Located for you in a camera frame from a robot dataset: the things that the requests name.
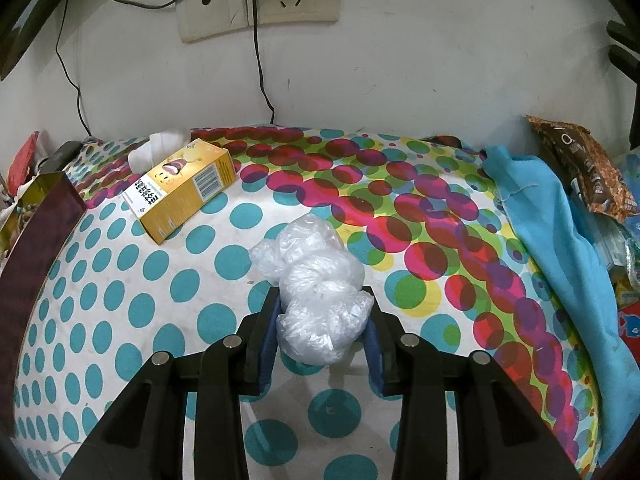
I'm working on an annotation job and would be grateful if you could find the brown snack packet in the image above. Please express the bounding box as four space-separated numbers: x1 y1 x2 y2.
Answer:
525 114 640 224

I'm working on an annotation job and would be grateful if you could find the dark flat object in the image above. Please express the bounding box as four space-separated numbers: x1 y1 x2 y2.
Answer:
37 140 84 174

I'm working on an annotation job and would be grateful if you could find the red printed box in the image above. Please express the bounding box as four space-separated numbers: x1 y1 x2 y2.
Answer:
617 304 640 362

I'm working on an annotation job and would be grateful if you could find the clear bag of packets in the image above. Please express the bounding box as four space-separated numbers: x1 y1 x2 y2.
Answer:
585 147 640 306

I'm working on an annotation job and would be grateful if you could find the clear plastic bag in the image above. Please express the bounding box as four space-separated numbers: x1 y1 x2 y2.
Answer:
248 212 375 365

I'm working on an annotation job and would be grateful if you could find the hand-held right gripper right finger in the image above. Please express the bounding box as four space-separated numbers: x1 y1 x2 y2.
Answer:
363 286 584 480

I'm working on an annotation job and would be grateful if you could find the red packet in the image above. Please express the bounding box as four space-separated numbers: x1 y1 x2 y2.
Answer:
7 131 42 192

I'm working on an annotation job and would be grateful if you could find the white power wall socket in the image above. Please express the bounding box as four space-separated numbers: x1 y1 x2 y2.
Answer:
245 0 344 27

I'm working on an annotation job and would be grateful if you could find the blue cloth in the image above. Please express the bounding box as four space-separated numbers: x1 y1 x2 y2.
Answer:
481 145 640 468

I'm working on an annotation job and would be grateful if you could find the white round-hole wall socket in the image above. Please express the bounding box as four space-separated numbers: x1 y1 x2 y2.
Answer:
175 0 249 44

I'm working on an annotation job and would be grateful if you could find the black charger cable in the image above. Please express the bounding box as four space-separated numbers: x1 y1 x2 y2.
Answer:
251 0 277 127

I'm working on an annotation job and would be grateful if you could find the white tissue wad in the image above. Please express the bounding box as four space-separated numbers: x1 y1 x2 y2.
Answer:
127 128 192 170

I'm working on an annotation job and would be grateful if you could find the black clamp stand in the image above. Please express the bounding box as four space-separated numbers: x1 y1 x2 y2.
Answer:
605 20 640 147

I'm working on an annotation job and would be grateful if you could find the polka dot cloth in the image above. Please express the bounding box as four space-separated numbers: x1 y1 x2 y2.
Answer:
10 125 602 480

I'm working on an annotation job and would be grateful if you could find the thin black cable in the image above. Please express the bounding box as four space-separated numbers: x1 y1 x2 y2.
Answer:
54 0 94 139

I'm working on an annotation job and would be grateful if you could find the small yellow carton box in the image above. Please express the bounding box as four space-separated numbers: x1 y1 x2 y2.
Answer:
122 138 238 246

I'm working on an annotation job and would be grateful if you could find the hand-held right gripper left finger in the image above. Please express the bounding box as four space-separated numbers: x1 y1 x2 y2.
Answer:
60 285 282 480

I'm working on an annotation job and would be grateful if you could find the maroon and gold long box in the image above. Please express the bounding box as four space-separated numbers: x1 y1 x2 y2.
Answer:
0 171 88 357

